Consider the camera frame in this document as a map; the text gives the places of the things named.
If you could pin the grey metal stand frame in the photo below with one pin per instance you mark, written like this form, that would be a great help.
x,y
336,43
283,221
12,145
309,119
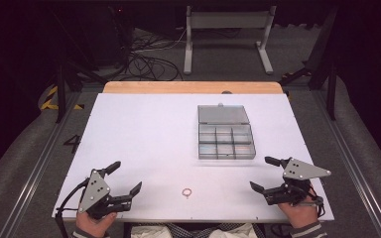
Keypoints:
x,y
228,20

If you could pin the black angled stand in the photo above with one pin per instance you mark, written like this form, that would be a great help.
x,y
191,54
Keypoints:
x,y
331,89

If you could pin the aluminium floor rail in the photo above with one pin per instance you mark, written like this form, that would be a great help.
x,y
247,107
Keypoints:
x,y
354,172
36,172

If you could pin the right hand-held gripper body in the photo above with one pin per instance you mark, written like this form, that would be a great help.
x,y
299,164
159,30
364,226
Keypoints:
x,y
299,170

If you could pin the person's right hand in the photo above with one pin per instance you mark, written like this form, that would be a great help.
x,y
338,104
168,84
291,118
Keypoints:
x,y
299,214

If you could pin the person's left hand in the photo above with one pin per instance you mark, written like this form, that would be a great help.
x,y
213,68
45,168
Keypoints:
x,y
94,225

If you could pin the clear plastic compartment box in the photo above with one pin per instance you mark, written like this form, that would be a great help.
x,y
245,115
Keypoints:
x,y
226,132

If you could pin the black tripod stand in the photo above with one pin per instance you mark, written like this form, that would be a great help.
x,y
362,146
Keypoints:
x,y
60,89

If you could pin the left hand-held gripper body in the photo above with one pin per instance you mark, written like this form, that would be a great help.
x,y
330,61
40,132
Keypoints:
x,y
94,191

